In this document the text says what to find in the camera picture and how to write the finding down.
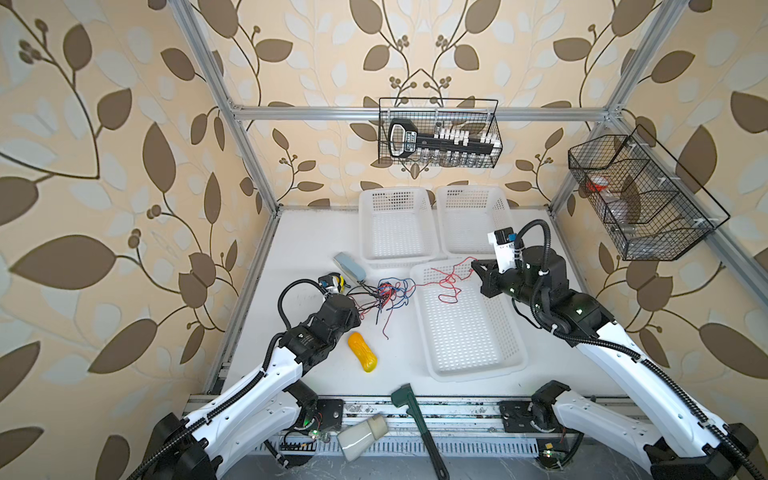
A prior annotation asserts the black wire basket right wall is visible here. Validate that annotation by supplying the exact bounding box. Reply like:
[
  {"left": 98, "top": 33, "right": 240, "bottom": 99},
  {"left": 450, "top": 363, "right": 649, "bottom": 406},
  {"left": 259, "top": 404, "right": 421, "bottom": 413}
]
[{"left": 568, "top": 125, "right": 731, "bottom": 262}]

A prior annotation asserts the red object in wire basket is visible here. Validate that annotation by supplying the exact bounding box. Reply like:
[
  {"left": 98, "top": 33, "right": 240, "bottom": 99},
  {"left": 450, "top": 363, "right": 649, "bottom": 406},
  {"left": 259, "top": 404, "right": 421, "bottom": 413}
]
[{"left": 585, "top": 175, "right": 610, "bottom": 193}]

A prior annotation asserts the black wire basket wall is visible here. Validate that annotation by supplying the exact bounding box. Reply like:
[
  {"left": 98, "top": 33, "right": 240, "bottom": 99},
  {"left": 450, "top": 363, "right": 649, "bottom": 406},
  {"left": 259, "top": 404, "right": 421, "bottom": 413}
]
[
  {"left": 378, "top": 96, "right": 503, "bottom": 170},
  {"left": 568, "top": 125, "right": 731, "bottom": 262}
]

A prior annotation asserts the white basket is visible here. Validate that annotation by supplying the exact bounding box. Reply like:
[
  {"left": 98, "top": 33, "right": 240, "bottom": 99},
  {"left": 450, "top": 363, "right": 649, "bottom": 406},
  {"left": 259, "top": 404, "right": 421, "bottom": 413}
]
[
  {"left": 358, "top": 187, "right": 440, "bottom": 269},
  {"left": 436, "top": 185, "right": 512, "bottom": 257},
  {"left": 410, "top": 257, "right": 529, "bottom": 383}
]

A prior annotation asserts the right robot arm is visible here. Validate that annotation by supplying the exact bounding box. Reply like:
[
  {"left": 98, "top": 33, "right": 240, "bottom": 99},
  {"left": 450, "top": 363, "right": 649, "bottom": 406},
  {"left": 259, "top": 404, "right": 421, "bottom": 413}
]
[{"left": 471, "top": 219, "right": 765, "bottom": 479}]

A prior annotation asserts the grey blue stapler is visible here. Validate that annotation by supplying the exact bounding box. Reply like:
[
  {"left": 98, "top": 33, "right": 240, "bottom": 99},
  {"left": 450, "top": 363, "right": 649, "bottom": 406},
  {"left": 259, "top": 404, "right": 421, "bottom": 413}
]
[{"left": 333, "top": 252, "right": 366, "bottom": 283}]

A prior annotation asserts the aluminium frame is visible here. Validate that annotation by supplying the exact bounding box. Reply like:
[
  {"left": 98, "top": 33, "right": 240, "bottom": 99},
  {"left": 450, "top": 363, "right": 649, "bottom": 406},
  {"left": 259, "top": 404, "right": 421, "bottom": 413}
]
[{"left": 167, "top": 0, "right": 768, "bottom": 480}]

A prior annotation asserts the white basket back right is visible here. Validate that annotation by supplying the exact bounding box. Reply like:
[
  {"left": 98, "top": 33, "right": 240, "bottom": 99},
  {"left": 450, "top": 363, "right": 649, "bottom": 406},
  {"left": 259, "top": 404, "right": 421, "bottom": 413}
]
[{"left": 436, "top": 185, "right": 512, "bottom": 257}]

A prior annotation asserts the blue cable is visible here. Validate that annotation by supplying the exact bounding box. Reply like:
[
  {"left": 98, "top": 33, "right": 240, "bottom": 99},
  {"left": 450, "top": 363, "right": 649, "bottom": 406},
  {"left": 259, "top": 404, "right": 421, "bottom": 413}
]
[{"left": 365, "top": 277, "right": 419, "bottom": 313}]

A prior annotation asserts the green handled wrench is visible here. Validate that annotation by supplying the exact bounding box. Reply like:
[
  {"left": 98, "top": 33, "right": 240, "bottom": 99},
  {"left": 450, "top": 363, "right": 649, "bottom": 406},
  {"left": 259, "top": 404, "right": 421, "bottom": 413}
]
[{"left": 390, "top": 384, "right": 450, "bottom": 480}]

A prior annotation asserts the black socket holder tool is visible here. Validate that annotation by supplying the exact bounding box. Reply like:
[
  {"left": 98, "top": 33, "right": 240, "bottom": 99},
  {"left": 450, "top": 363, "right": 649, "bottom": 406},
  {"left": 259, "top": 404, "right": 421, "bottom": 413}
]
[{"left": 383, "top": 118, "right": 503, "bottom": 159}]

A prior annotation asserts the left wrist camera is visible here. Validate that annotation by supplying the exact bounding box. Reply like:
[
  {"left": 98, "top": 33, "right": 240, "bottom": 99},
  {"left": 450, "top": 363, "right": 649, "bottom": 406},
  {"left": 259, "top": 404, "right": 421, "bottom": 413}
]
[{"left": 318, "top": 272, "right": 345, "bottom": 294}]

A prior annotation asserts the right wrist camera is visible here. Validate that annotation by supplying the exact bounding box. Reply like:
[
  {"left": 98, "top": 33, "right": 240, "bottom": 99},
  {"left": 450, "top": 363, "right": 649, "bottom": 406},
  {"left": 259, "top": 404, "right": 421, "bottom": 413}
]
[{"left": 488, "top": 227, "right": 518, "bottom": 273}]

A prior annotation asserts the yellow plastic corn toy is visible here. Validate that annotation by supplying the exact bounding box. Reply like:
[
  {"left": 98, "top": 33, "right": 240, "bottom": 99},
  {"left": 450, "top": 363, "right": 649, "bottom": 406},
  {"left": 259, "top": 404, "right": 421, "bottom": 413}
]
[{"left": 347, "top": 332, "right": 378, "bottom": 373}]

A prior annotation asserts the white plastic bottle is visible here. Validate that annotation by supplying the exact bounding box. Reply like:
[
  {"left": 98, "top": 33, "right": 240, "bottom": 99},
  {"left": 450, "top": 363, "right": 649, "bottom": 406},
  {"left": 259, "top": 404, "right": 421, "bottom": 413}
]
[{"left": 337, "top": 414, "right": 389, "bottom": 462}]

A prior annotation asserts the black cable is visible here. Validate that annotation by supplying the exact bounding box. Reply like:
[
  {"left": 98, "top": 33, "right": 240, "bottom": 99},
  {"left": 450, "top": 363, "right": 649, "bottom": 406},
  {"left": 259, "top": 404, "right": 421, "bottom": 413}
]
[{"left": 345, "top": 281, "right": 391, "bottom": 310}]

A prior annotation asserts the black wire basket back wall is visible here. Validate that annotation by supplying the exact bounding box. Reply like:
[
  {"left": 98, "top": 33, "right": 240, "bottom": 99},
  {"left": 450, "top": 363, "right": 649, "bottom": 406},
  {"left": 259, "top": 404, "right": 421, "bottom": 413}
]
[{"left": 378, "top": 96, "right": 503, "bottom": 170}]

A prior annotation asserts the white basket back left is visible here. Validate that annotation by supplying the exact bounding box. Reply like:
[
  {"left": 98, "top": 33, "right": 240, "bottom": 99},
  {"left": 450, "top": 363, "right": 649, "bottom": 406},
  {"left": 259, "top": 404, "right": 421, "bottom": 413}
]
[{"left": 358, "top": 187, "right": 440, "bottom": 269}]

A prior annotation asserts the white basket front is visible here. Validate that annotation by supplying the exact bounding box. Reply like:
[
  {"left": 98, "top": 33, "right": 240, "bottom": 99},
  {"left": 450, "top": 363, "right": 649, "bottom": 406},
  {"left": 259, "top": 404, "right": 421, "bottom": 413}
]
[{"left": 410, "top": 257, "right": 529, "bottom": 383}]

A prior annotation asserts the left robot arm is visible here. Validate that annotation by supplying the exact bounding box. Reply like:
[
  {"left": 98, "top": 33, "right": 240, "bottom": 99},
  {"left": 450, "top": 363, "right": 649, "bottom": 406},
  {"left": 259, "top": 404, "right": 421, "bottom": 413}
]
[{"left": 130, "top": 275, "right": 361, "bottom": 479}]

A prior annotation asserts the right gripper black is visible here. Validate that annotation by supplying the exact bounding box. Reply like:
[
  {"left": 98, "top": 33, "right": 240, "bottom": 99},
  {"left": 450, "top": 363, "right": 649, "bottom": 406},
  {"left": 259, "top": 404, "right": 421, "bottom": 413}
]
[{"left": 472, "top": 257, "right": 545, "bottom": 315}]

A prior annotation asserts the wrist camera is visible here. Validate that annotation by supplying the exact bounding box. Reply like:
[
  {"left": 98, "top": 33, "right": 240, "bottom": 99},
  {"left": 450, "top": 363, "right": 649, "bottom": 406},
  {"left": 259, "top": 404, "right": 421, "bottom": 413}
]
[
  {"left": 318, "top": 272, "right": 345, "bottom": 294},
  {"left": 488, "top": 227, "right": 518, "bottom": 273}
]

